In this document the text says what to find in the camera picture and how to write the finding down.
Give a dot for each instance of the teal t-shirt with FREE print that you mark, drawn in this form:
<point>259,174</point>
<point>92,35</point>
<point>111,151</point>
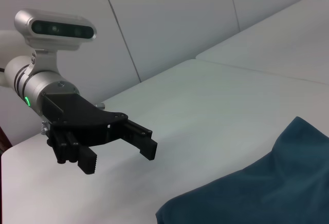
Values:
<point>257,183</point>

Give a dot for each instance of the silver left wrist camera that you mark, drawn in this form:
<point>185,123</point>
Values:
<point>54,30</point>

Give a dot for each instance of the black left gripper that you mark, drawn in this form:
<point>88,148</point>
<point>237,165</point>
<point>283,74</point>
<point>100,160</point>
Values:
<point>79,116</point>

